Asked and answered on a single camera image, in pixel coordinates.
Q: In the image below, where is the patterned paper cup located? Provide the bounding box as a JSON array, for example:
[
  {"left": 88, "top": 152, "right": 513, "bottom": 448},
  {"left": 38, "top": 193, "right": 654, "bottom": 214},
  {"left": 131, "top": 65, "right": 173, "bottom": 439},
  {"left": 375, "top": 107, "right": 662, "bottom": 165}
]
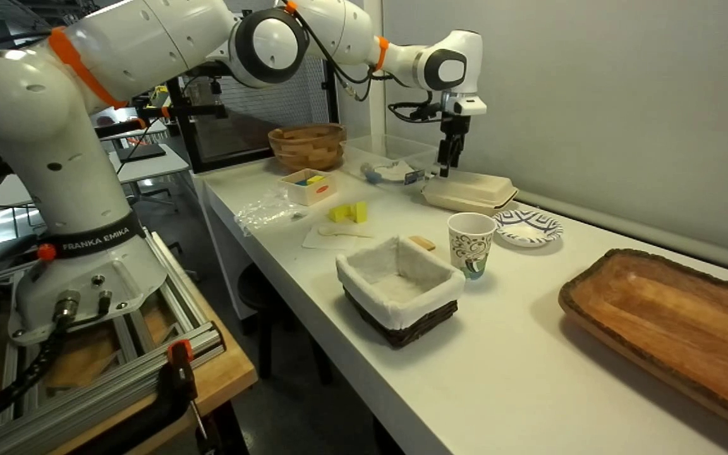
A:
[{"left": 446, "top": 210, "right": 501, "bottom": 280}]

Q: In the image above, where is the black metal shelf frame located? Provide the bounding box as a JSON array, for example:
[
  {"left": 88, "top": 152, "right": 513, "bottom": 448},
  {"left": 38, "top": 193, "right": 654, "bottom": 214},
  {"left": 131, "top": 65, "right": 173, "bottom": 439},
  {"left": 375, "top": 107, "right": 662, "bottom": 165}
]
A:
[{"left": 160, "top": 59, "right": 342, "bottom": 174}]

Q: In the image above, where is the wooden mounting board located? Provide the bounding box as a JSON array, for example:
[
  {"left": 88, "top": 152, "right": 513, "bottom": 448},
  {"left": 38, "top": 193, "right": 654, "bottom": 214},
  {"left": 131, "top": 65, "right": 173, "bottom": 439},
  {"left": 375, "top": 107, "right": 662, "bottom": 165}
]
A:
[{"left": 44, "top": 275, "right": 261, "bottom": 455}]

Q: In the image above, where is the beige clamshell food container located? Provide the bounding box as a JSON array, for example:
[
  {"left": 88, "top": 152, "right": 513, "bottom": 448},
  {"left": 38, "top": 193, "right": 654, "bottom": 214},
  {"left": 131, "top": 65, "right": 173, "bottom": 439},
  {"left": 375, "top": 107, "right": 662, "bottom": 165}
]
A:
[{"left": 421, "top": 170, "right": 519, "bottom": 214}]

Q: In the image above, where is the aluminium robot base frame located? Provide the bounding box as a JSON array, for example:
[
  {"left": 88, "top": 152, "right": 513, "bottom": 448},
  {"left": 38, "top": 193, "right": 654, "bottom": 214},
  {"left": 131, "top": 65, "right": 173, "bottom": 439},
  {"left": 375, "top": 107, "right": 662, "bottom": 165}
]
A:
[{"left": 0, "top": 229, "right": 227, "bottom": 455}]

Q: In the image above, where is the blue patterned paper plate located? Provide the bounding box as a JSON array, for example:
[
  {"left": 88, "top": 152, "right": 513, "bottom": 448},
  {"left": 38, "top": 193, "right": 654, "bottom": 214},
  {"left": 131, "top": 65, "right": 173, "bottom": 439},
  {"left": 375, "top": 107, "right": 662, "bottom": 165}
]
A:
[{"left": 491, "top": 202, "right": 566, "bottom": 251}]

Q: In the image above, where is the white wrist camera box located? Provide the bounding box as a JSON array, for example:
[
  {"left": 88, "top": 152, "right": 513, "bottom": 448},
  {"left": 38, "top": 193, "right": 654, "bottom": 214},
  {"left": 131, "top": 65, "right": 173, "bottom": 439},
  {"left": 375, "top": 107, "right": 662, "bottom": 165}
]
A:
[{"left": 451, "top": 94, "right": 491, "bottom": 118}]

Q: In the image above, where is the orange handled black clamp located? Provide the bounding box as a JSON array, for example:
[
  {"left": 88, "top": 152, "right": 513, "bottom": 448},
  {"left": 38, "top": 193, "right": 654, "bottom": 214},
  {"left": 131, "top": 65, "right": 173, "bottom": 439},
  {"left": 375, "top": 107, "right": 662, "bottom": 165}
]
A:
[{"left": 155, "top": 337, "right": 216, "bottom": 455}]

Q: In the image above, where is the grey background desk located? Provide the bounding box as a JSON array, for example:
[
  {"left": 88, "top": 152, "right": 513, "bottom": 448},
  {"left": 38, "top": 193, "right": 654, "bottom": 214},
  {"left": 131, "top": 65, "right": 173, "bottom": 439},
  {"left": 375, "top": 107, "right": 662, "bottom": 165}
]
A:
[{"left": 115, "top": 140, "right": 196, "bottom": 186}]

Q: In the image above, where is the clear glass bowl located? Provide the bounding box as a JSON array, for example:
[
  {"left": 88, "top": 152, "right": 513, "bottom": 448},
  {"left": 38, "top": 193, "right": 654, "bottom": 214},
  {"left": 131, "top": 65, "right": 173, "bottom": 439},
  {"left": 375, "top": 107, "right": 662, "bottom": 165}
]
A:
[{"left": 359, "top": 160, "right": 428, "bottom": 190}]

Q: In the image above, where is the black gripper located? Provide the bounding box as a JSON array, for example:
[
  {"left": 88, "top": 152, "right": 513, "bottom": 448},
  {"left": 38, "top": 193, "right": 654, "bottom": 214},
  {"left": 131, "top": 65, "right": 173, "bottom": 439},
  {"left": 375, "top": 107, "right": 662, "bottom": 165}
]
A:
[{"left": 434, "top": 111, "right": 472, "bottom": 179}]

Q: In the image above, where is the basket with white cloth liner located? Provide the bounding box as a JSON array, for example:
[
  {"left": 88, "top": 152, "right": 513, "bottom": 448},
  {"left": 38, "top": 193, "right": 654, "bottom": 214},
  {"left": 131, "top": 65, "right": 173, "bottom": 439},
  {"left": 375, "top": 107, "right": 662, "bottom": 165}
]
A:
[{"left": 333, "top": 236, "right": 467, "bottom": 351}]

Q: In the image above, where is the brown wicker basket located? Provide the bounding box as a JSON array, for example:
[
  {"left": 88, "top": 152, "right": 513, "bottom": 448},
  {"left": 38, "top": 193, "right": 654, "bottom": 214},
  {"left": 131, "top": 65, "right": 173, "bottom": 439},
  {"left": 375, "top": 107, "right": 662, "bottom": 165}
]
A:
[{"left": 266, "top": 122, "right": 350, "bottom": 174}]

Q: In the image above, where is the clear plastic tub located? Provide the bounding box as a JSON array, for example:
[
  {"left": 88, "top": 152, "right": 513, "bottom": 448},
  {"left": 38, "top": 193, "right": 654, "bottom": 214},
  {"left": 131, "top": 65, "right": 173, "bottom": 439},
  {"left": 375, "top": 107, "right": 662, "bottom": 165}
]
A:
[{"left": 342, "top": 133, "right": 441, "bottom": 190}]

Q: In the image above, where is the clear plastic bag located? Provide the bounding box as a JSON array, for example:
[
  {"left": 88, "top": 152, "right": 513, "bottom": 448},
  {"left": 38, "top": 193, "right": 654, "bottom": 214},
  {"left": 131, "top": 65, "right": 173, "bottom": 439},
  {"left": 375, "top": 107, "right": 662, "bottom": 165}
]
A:
[{"left": 233, "top": 184, "right": 308, "bottom": 237}]

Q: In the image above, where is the black base cable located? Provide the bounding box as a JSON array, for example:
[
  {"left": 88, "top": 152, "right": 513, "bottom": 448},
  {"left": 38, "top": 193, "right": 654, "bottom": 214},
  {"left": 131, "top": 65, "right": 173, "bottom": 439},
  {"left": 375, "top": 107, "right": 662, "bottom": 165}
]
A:
[{"left": 0, "top": 289, "right": 86, "bottom": 434}]

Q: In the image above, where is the brown wooden tray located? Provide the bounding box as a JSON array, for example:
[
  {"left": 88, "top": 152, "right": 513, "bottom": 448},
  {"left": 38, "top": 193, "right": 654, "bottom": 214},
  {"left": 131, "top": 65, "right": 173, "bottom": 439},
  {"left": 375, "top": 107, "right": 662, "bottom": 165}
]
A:
[{"left": 557, "top": 246, "right": 728, "bottom": 444}]

